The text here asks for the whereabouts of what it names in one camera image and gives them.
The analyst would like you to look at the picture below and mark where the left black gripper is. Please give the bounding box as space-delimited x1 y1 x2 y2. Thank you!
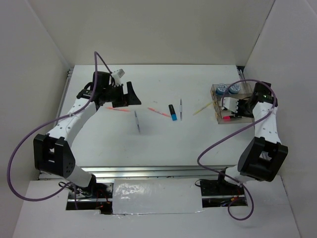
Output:
103 81 141 108

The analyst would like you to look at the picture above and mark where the yellow slim highlighter pen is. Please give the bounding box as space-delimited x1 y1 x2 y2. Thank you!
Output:
193 101 213 116

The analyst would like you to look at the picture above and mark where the blue cap black highlighter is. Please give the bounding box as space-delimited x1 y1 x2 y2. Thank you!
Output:
168 104 177 121

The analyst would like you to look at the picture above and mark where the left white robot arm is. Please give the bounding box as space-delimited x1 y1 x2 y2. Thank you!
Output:
33 69 141 198

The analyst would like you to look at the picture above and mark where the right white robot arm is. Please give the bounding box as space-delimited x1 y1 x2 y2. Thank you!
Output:
215 81 288 194

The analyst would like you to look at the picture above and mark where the orange slim highlighter pen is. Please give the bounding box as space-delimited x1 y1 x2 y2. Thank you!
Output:
106 107 131 113

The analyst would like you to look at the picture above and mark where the clear drawer organizer box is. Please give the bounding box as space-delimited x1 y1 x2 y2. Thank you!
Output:
211 83 254 124

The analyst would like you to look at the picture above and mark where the red slim highlighter pen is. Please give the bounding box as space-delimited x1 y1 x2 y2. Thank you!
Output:
147 107 171 118

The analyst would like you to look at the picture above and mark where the white foil cover sheet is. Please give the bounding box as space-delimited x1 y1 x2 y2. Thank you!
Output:
112 178 203 215

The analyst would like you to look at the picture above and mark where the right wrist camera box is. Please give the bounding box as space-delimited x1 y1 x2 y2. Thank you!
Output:
221 97 239 113

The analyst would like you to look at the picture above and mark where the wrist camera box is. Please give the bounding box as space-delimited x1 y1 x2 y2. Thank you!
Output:
111 69 125 85
221 97 239 113

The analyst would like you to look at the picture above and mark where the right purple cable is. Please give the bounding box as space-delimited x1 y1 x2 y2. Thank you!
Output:
197 79 278 221

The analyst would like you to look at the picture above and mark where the purple cable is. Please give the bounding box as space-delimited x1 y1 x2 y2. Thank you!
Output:
6 51 117 210
197 79 278 221

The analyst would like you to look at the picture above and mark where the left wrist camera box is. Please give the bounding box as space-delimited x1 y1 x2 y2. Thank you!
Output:
111 69 125 85

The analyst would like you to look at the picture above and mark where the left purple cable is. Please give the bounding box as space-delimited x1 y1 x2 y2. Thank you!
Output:
6 51 117 210

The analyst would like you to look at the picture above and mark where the aluminium frame rail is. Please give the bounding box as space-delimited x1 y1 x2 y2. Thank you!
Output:
82 165 217 179

